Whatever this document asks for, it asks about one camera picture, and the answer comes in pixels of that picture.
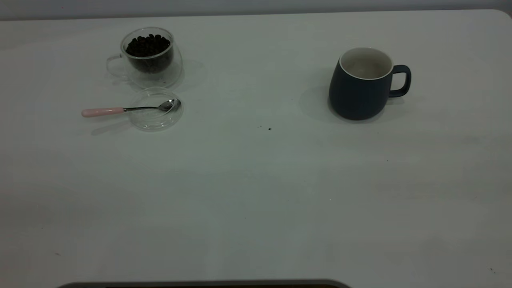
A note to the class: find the clear round glass lid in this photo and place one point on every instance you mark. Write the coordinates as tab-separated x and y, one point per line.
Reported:
154	120

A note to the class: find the dark grey ceramic mug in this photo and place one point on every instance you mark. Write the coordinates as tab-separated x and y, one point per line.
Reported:
354	98

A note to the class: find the clear double-walled glass cup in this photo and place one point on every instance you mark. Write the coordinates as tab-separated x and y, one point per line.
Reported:
160	78

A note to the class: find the dark coffee beans pile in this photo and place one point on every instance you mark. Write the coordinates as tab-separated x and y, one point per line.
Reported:
148	50

